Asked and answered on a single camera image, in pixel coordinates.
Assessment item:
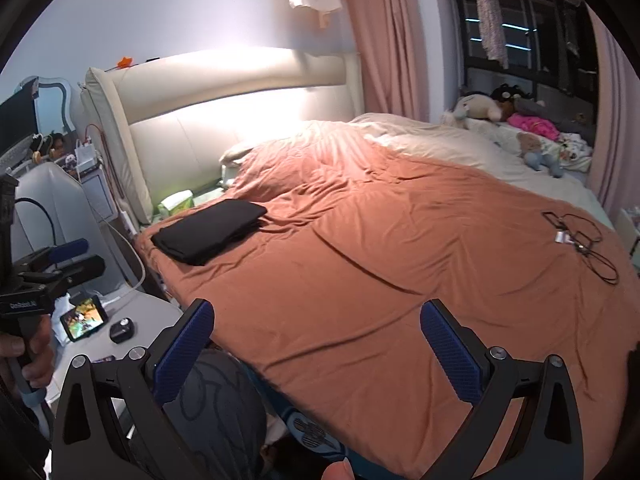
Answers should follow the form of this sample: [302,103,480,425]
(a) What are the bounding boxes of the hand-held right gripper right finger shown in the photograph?
[419,299,585,480]

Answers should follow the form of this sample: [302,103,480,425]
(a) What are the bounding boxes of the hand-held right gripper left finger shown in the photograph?
[50,298,216,480]

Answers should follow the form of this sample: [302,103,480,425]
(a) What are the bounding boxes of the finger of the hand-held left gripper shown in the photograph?
[59,255,107,283]
[49,239,90,264]

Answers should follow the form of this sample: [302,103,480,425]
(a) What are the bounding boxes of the dark denim pants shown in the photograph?
[151,199,268,267]

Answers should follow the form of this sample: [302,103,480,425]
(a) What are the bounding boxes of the person's left hand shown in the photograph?
[0,315,55,393]

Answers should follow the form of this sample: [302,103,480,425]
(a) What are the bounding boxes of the smartphone with lit screen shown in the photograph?
[60,296,109,343]

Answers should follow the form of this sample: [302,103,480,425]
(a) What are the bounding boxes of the white chair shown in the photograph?
[12,162,146,301]

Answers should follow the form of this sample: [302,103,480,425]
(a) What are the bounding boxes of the white side table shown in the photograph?
[45,287,186,406]

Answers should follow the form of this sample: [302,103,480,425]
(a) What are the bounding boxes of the person's grey patterned clothing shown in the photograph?
[165,350,268,480]

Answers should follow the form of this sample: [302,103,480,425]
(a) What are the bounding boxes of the black computer mouse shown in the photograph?
[109,317,136,345]

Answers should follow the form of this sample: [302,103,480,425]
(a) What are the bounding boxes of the white power adapter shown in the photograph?
[75,142,101,171]

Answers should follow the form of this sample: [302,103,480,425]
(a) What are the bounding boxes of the green tissue box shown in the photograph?
[157,190,196,218]

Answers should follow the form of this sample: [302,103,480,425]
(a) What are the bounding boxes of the orange blanket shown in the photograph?
[135,120,640,480]

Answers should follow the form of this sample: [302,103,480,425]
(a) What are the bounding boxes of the black monitor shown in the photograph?
[0,77,41,153]

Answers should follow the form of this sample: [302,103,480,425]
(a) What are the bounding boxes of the white framed mirror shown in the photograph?
[30,76,73,136]

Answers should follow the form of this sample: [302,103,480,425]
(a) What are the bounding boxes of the blue slipper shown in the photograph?
[285,405,347,457]

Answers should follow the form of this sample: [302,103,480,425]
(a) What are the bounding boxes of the cream pillow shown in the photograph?
[220,139,266,166]

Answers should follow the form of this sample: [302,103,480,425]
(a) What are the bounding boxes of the cream padded headboard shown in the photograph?
[80,50,363,226]

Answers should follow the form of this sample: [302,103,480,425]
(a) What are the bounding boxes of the brown teddy bear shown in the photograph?
[516,132,566,178]

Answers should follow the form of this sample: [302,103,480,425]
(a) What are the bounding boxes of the white patterned cloth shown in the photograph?
[545,132,596,171]

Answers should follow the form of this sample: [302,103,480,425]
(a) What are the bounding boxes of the pink cloth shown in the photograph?
[507,114,561,141]

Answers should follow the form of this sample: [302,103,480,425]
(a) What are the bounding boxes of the cream stuffed toy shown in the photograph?
[442,92,503,131]

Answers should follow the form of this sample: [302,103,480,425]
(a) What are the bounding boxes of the black stuffed toy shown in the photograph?
[490,83,538,106]

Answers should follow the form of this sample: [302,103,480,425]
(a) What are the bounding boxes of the pink curtain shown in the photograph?
[587,7,640,206]
[340,0,431,123]

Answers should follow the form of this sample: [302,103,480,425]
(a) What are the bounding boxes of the dark window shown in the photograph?
[447,0,601,111]

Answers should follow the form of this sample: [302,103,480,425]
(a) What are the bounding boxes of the floral hanging garment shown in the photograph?
[475,0,510,68]

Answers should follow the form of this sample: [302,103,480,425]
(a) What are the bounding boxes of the thick black cable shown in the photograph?
[14,199,56,253]

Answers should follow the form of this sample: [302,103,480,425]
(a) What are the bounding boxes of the white cable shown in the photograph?
[100,215,147,303]

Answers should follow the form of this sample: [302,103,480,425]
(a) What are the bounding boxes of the red cable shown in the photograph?
[85,122,126,206]

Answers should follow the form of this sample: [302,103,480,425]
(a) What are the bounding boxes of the thin black cable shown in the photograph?
[542,210,621,286]

